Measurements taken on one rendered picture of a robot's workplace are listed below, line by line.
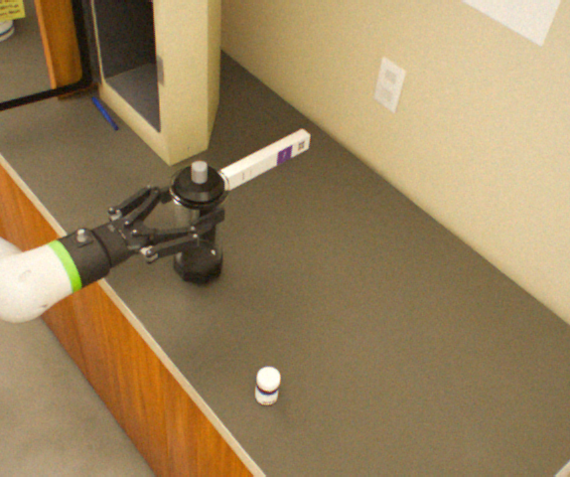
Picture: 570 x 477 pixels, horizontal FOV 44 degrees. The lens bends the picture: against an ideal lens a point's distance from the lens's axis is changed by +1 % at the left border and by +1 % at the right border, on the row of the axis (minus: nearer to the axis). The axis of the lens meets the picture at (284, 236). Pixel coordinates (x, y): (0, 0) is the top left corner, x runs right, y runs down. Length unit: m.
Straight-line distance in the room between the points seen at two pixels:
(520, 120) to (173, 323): 0.78
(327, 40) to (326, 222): 0.45
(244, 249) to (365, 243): 0.27
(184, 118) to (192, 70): 0.12
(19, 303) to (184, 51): 0.66
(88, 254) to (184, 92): 0.54
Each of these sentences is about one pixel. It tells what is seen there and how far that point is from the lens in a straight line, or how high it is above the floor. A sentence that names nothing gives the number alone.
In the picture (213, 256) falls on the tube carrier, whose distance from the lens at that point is 1.37.
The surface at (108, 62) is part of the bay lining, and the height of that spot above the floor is 1.06.
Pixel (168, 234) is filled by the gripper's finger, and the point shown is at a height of 1.16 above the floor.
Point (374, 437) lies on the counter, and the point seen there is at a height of 0.94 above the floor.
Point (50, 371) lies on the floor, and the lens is 2.50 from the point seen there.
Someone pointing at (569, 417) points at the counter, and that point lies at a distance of 1.44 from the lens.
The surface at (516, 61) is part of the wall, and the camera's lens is 1.42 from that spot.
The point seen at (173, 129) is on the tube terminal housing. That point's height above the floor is 1.04.
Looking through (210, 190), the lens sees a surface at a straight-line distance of 1.25.
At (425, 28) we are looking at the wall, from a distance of 1.53.
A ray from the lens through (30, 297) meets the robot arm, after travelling 1.16.
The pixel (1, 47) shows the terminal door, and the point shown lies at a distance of 1.75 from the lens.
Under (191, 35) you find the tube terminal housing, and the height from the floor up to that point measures 1.27.
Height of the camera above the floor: 2.08
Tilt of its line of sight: 47 degrees down
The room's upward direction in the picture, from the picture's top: 7 degrees clockwise
